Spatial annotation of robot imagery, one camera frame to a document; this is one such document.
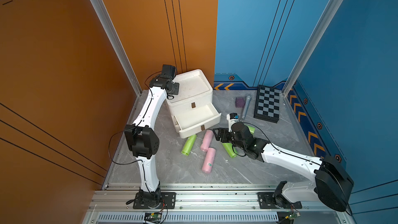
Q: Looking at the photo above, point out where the grey microphone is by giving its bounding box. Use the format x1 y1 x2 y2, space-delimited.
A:
240 95 252 120

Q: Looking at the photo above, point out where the green circuit board right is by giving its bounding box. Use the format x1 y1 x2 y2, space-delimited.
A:
284 213 301 222

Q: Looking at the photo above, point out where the green roll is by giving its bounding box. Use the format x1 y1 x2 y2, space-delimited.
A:
247 125 255 134
181 134 197 156
222 143 237 158

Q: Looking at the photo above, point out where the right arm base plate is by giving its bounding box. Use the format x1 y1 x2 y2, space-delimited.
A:
257 192 302 210

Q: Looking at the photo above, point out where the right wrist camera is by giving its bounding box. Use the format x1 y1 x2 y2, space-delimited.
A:
226 113 239 132

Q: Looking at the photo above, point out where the purple small block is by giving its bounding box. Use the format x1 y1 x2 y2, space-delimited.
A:
235 97 245 108

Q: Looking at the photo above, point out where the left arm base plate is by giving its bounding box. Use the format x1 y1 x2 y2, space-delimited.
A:
133 191 176 210

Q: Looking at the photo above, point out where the green roll far left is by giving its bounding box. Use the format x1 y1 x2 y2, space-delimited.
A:
181 134 197 156

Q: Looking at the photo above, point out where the pink roll upper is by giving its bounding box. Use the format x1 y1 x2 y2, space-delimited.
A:
200 130 214 152

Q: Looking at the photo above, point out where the pink roll lower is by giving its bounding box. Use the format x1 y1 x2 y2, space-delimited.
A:
202 148 216 174

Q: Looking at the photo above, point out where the black white chessboard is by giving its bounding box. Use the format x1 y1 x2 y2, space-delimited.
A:
254 85 281 123

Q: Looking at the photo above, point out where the white drawer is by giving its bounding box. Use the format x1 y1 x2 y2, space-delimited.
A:
172 103 221 139

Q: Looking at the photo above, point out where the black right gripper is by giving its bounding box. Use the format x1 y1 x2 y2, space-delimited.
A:
211 128 247 151

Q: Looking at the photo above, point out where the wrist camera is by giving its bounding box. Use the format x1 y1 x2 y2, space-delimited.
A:
226 113 239 132
160 64 177 80

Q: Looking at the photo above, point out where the green roll centre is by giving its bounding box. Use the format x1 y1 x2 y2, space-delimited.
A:
222 143 237 158

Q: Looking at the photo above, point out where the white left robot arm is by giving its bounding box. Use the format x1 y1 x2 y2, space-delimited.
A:
124 74 179 196

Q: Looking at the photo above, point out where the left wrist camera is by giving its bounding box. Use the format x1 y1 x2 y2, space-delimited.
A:
160 64 177 80

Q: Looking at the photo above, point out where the green roll right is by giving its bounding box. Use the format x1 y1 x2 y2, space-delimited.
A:
247 125 255 134

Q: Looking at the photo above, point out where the green circuit board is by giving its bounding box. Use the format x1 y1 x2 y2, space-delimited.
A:
284 213 301 222
143 212 163 224

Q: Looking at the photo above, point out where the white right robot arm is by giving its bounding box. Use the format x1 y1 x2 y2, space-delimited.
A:
212 122 354 212

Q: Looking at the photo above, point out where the green circuit board left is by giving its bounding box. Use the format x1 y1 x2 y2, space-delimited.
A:
143 212 163 224

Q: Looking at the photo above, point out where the pink roll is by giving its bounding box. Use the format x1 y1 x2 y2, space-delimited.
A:
200 130 214 152
202 148 216 174

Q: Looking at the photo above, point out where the white plastic drawer cabinet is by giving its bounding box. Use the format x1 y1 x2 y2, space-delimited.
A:
165 69 222 139

